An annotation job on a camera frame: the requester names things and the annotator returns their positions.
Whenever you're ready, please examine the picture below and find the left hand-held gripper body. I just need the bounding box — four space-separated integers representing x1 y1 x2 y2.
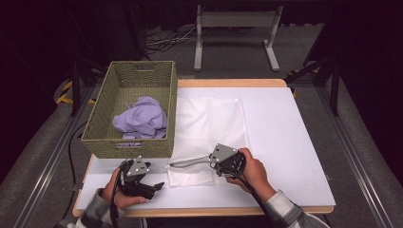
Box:
118 155 157 200

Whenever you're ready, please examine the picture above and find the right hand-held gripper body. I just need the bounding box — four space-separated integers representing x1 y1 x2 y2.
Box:
209 142 247 178

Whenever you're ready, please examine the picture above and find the white mesh laundry bag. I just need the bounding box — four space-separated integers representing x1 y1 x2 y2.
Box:
166 97 250 188

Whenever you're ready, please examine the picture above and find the lilac cloth garment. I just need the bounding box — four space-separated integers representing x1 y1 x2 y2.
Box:
112 96 168 149

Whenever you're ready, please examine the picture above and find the green woven basket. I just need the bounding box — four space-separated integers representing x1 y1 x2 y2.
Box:
80 60 179 160

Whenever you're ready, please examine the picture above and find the person's left hand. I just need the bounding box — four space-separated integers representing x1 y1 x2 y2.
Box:
101 168 147 211

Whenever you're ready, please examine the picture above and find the person's right hand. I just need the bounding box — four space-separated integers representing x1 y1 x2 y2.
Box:
226 147 277 201

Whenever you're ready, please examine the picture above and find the white table mat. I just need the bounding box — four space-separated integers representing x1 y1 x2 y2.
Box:
75 86 336 212

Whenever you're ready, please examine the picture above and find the black metal stand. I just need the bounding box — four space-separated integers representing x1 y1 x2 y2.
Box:
70 56 107 117
284 56 341 117

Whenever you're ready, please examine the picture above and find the yellow black striped tape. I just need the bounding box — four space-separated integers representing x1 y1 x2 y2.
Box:
56 80 96 105

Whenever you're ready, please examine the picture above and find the grey metal stand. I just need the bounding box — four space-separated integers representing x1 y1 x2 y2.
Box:
193 4 284 72

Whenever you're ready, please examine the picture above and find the left hand-held gripper cable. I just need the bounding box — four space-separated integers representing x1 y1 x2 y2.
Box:
108 167 125 228

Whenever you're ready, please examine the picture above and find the hand-held gripper cable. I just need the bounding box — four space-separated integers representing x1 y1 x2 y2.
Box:
221 169 279 228
108 167 125 228

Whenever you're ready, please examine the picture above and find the right hand-held gripper cable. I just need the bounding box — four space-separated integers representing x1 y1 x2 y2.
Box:
221 169 279 228

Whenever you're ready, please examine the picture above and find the black floor cable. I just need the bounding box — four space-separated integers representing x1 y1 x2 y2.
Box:
61 122 88 219

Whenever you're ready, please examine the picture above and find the aluminium floor rail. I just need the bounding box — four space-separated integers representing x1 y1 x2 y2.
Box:
12 85 96 228
317 85 395 228

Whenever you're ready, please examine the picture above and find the bundle of floor cables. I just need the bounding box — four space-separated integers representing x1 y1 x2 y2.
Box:
144 25 199 56

